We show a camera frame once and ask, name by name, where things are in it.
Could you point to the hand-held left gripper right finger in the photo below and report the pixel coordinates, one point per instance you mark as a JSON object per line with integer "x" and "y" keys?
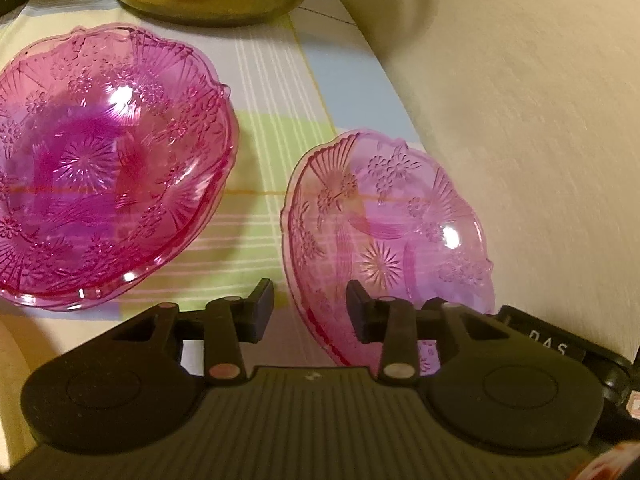
{"x": 357, "y": 312}

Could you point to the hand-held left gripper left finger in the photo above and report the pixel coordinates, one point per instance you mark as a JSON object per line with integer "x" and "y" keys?
{"x": 260, "y": 307}

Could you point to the pink glass bowl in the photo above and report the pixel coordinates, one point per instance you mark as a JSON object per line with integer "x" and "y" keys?
{"x": 75, "y": 304}
{"x": 100, "y": 160}
{"x": 400, "y": 220}

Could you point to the checked pastel tablecloth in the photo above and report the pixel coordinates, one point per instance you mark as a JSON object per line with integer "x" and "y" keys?
{"x": 280, "y": 85}

